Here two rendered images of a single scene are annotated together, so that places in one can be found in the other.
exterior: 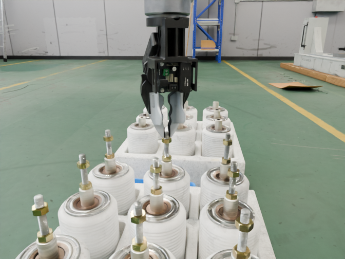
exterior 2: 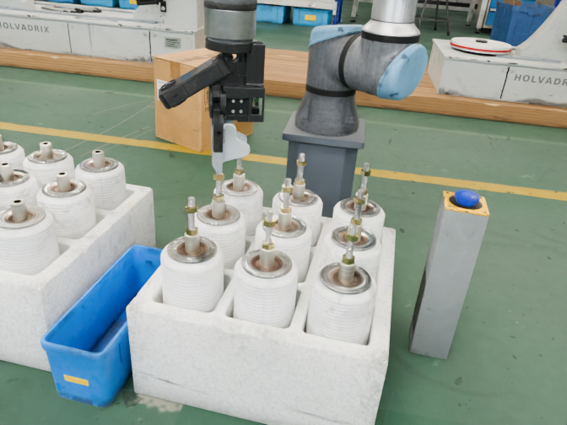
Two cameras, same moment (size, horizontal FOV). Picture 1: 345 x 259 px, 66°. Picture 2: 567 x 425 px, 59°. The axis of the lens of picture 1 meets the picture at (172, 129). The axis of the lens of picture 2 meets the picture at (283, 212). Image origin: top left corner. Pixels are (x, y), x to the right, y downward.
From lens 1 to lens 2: 0.84 m
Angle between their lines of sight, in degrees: 78
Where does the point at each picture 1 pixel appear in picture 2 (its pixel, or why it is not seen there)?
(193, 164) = (120, 224)
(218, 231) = (316, 207)
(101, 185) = (220, 260)
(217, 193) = (258, 200)
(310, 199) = (157, 203)
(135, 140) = (43, 242)
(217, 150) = (122, 190)
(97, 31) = not seen: outside the picture
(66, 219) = (290, 277)
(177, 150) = (90, 219)
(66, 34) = not seen: outside the picture
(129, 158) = (59, 272)
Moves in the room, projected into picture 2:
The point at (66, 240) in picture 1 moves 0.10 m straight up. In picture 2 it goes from (326, 270) to (335, 211)
